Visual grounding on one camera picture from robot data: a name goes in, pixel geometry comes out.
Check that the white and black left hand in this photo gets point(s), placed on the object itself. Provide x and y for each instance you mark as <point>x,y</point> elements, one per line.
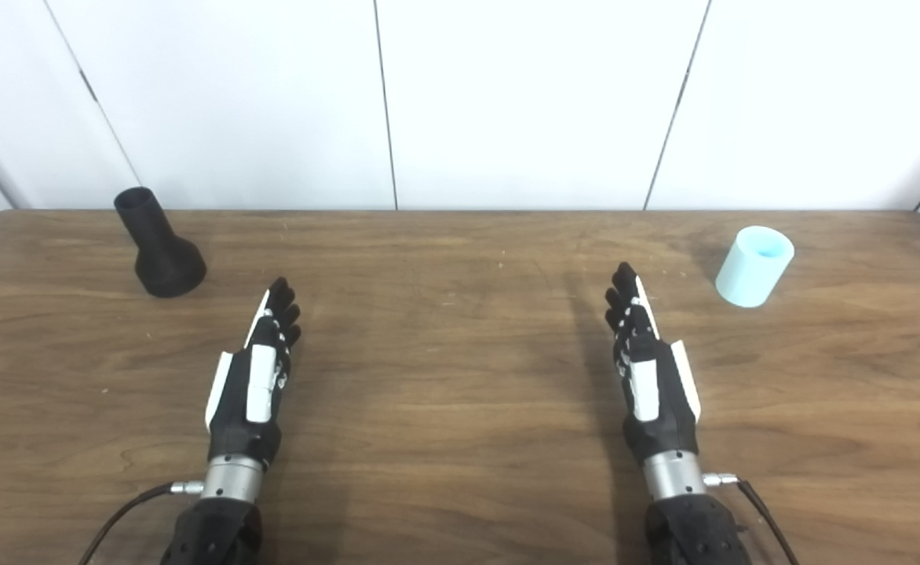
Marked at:
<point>260,384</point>

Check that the white and black right hand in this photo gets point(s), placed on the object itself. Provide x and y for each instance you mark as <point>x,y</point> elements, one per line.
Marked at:
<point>648,384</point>

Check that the black funnel-shaped nozzle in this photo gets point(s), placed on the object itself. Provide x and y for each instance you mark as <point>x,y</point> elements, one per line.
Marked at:
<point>166,267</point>

